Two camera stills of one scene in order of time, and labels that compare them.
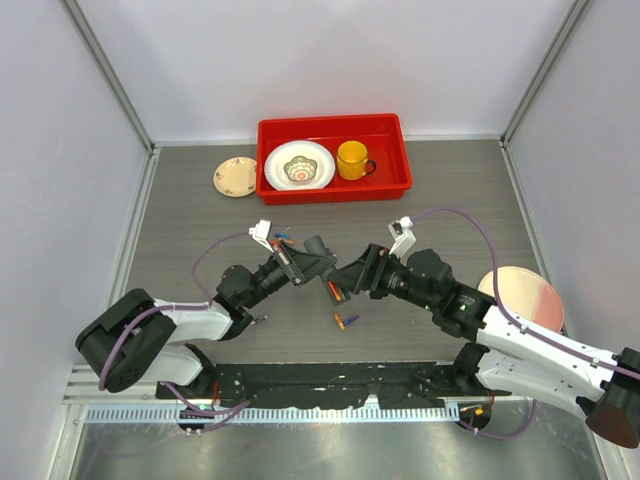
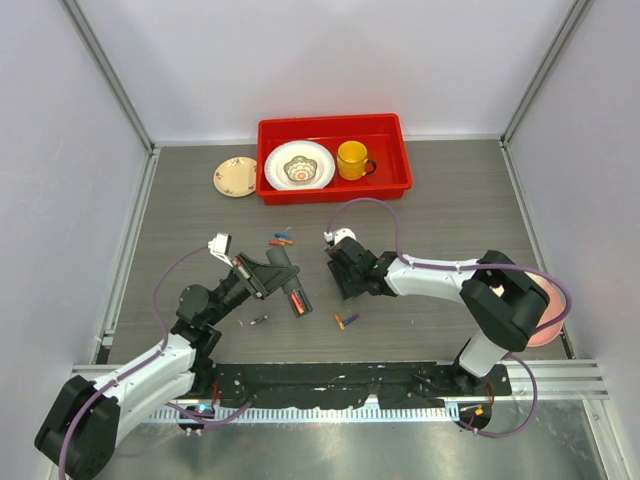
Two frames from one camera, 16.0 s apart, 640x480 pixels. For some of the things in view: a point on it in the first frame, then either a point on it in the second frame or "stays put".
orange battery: x=340 y=321 stays put
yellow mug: x=352 y=161 stays put
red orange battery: x=335 y=290 -> x=297 y=302
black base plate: x=328 y=385 stays put
